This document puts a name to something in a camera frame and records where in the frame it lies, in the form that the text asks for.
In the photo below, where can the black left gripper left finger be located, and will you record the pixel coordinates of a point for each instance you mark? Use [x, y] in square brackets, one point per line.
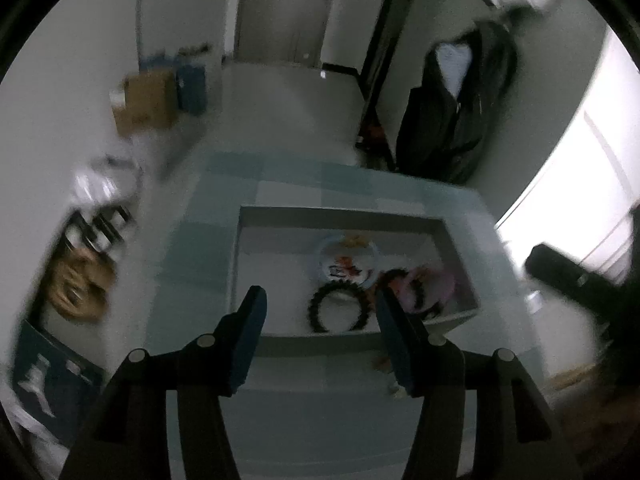
[126, 437]

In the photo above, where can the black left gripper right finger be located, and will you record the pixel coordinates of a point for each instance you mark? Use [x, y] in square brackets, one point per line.
[516, 436]

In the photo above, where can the teal plaid bed cover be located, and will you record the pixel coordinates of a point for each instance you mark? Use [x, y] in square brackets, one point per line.
[314, 405]

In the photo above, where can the grey cardboard box lid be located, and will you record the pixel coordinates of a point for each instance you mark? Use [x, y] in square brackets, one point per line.
[275, 249]

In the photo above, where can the striped shirt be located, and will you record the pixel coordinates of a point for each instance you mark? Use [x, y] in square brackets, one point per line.
[453, 61]

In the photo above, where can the brown cardboard box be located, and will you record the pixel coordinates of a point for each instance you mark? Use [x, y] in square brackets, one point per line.
[145, 101]

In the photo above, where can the blue storage box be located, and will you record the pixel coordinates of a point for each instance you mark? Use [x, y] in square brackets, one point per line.
[192, 90]

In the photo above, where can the grey door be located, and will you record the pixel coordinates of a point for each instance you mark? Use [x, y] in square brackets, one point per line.
[280, 32]

